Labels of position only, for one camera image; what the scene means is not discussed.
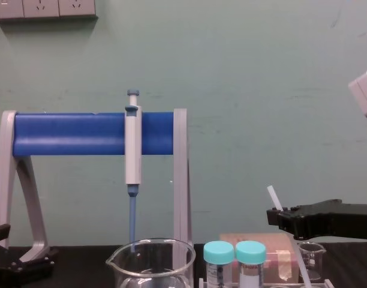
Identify grey wall socket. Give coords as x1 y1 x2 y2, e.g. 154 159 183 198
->
58 0 97 17
0 0 25 19
23 0 60 18

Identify small clear glass beaker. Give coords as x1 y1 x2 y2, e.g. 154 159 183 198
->
297 241 326 281

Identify teal capped vial, white label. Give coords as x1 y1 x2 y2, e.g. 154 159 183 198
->
234 240 267 288

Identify white and blue pipette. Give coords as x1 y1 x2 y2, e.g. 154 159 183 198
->
124 88 143 252

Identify large clear glass beaker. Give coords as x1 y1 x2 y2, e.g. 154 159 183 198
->
105 238 197 288

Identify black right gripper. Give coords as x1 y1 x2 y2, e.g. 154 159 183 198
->
266 198 367 241

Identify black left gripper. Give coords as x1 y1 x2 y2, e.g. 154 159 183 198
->
0 223 59 288

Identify blue and grey pipette stand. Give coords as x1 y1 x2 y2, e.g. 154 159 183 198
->
0 109 193 265

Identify teal capped sample vial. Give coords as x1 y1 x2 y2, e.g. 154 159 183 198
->
203 240 234 288

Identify translucent white stirring rod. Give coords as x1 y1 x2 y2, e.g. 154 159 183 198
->
266 185 313 288

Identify brown cardboard box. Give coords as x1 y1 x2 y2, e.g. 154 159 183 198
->
219 232 302 284

